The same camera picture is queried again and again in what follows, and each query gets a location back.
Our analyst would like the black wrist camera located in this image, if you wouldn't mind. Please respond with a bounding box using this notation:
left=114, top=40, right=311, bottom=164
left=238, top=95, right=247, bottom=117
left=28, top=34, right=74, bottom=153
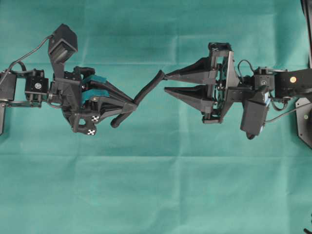
left=48, top=24, right=78, bottom=78
left=240, top=91, right=271, bottom=140

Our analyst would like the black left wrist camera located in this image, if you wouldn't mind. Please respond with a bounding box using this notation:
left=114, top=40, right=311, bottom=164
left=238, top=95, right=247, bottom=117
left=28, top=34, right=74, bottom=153
left=48, top=24, right=78, bottom=78

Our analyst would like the black left camera cable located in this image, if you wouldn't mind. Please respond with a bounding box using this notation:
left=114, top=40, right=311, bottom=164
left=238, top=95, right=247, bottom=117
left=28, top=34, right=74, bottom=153
left=6, top=35, right=54, bottom=74

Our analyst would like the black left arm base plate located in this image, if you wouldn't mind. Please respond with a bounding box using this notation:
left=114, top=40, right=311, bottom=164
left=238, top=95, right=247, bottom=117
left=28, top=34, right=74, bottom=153
left=0, top=102, right=5, bottom=135

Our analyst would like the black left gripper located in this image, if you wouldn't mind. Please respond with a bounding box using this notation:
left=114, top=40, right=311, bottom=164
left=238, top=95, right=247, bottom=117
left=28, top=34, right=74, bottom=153
left=48, top=66, right=137, bottom=136

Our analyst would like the black cable at corner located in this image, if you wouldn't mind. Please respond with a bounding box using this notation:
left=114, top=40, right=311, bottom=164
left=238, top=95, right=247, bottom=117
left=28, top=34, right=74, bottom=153
left=303, top=212, right=312, bottom=234

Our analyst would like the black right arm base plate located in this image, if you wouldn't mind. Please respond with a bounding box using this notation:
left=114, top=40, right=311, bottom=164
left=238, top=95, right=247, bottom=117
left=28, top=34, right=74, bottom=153
left=295, top=97, right=312, bottom=148

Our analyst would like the black velcro strap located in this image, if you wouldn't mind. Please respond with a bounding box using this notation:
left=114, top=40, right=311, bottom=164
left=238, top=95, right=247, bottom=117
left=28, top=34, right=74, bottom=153
left=110, top=70, right=169, bottom=128

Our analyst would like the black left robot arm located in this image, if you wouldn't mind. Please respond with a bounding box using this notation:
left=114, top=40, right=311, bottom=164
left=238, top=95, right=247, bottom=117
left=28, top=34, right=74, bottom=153
left=0, top=64, right=137, bottom=135

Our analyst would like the green table cloth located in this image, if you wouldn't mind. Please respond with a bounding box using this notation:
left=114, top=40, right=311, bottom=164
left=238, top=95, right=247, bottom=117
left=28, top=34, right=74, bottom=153
left=0, top=0, right=312, bottom=234

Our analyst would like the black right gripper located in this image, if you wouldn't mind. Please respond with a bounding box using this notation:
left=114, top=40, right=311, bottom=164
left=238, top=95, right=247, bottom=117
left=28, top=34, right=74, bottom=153
left=164, top=42, right=240, bottom=124

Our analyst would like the black right camera cable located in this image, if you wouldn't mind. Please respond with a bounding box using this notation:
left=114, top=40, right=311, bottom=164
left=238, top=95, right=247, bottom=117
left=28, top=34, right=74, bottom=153
left=264, top=108, right=297, bottom=122

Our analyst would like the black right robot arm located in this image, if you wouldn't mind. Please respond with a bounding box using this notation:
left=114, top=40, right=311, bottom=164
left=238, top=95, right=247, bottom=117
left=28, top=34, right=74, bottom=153
left=164, top=42, right=312, bottom=124

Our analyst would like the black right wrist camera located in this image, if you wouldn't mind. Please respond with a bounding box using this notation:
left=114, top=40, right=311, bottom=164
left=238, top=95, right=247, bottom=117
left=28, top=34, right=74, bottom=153
left=240, top=91, right=271, bottom=140

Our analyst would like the black camera cable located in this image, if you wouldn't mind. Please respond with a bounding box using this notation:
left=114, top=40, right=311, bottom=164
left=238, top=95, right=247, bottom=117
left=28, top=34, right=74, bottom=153
left=6, top=35, right=54, bottom=74
left=264, top=108, right=297, bottom=122

